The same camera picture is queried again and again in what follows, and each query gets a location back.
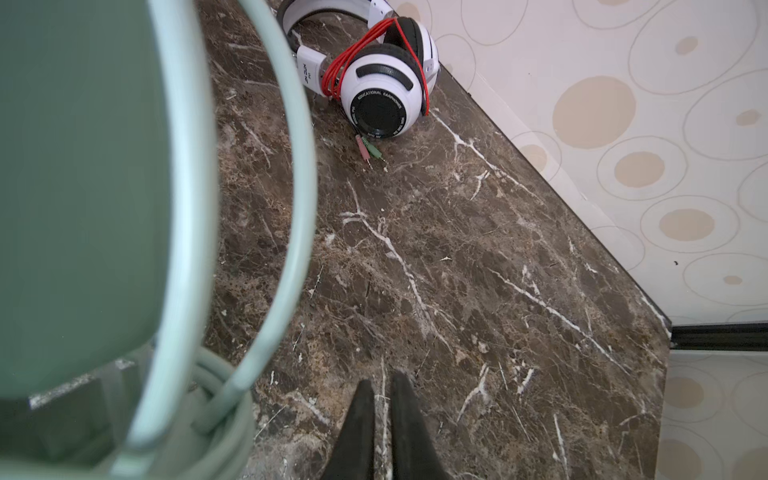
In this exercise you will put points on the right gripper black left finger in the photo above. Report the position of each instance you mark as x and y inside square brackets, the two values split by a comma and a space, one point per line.
[353, 453]

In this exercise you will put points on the white black headphones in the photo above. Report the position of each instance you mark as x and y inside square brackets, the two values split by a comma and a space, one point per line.
[384, 80]

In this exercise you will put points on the green headphones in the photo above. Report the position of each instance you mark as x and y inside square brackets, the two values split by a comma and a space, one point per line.
[109, 211]

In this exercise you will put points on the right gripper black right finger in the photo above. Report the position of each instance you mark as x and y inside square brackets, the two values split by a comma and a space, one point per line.
[413, 453]

